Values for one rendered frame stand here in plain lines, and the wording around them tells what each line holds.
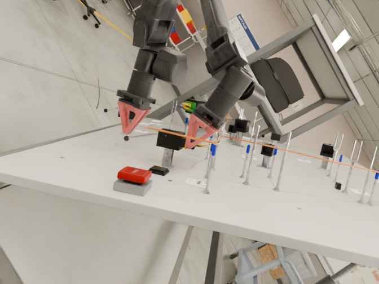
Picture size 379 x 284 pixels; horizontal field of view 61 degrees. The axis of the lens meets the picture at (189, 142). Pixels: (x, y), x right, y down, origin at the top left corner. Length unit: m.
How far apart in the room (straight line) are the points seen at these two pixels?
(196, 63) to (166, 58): 7.94
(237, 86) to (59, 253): 0.56
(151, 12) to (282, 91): 1.20
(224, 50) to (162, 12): 0.16
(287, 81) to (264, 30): 6.93
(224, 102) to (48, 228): 0.50
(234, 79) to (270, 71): 1.11
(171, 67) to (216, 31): 0.16
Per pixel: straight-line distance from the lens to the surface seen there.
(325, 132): 8.50
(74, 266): 0.88
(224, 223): 0.54
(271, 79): 1.81
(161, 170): 0.72
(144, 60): 0.77
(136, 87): 0.77
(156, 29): 0.75
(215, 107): 0.72
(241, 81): 0.72
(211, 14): 0.88
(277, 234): 0.55
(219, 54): 0.76
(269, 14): 8.85
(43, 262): 0.81
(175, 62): 0.72
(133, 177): 0.58
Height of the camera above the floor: 1.33
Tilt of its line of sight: 11 degrees down
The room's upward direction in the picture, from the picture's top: 61 degrees clockwise
